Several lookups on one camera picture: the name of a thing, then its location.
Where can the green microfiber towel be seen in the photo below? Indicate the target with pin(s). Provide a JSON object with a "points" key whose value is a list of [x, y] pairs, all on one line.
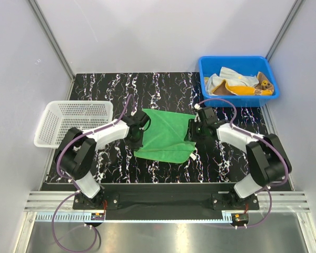
{"points": [[164, 140]]}

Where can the aluminium frame post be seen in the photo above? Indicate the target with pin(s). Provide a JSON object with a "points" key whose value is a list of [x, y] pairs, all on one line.
{"points": [[284, 27], [51, 38]]}

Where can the black marble pattern mat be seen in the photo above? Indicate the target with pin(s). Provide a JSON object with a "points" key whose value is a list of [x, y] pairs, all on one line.
{"points": [[174, 92]]}

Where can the blue plastic bin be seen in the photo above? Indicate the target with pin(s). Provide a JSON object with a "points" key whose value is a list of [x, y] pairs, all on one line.
{"points": [[245, 65]]}

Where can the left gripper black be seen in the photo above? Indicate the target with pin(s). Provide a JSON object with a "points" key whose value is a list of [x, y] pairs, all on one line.
{"points": [[135, 146]]}

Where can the small circuit board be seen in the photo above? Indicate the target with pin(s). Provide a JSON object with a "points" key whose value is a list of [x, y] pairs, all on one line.
{"points": [[98, 216], [240, 218]]}

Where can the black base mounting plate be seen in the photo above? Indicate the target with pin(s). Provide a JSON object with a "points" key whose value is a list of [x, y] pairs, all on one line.
{"points": [[167, 201]]}

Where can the left small circuit board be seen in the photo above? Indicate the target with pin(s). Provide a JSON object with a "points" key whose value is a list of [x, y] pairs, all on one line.
{"points": [[98, 216]]}

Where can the light grey towel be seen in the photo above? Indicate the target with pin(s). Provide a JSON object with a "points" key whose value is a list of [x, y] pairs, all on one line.
{"points": [[231, 77]]}

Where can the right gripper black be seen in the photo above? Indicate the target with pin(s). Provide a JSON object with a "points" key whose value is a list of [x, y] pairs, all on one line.
{"points": [[190, 135]]}

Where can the right aluminium frame post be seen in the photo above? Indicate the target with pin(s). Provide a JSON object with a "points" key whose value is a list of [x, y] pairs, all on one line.
{"points": [[284, 27]]}

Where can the brown yellow towel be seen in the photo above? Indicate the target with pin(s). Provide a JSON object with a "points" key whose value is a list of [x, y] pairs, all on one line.
{"points": [[264, 88]]}

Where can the left aluminium frame post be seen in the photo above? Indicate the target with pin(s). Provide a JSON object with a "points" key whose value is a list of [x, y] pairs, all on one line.
{"points": [[51, 38]]}

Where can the white perforated plastic basket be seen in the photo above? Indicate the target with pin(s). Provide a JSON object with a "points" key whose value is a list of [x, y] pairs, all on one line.
{"points": [[60, 116]]}

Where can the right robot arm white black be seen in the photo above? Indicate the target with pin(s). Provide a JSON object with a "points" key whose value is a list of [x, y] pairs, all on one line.
{"points": [[267, 160]]}

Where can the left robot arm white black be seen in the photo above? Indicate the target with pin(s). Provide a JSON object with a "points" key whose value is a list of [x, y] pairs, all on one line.
{"points": [[76, 153]]}

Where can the aluminium rail front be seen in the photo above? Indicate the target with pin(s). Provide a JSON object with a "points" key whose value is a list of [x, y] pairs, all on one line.
{"points": [[282, 201]]}

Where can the right small circuit board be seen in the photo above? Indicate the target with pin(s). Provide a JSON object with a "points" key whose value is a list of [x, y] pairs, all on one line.
{"points": [[240, 218]]}

